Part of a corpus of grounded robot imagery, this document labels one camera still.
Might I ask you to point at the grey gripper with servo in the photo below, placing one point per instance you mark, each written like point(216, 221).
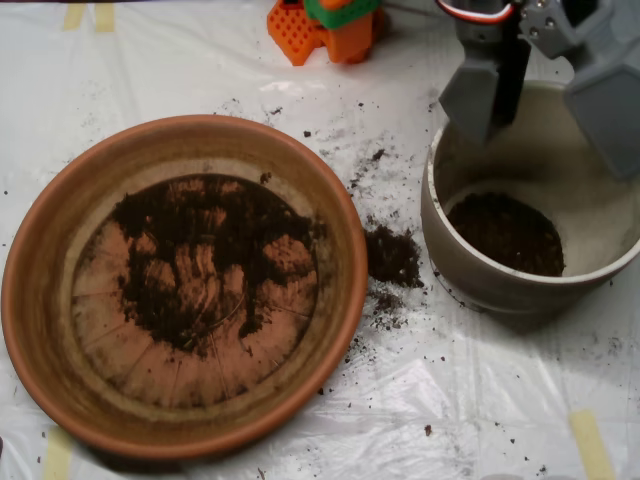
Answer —
point(542, 27)

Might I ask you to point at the terracotta clay bowl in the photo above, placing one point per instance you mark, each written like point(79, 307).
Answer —
point(40, 300)

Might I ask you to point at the white ceramic pot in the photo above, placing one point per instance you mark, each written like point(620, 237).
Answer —
point(500, 295)

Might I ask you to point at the white plastic sheet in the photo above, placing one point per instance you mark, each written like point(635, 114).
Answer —
point(450, 375)

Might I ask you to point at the spilled dark soil heap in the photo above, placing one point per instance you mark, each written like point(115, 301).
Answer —
point(390, 255)

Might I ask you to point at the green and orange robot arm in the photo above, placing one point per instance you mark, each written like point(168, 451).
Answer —
point(345, 45)

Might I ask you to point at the beige masking tape strip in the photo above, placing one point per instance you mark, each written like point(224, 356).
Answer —
point(592, 445)
point(56, 457)
point(105, 17)
point(74, 17)

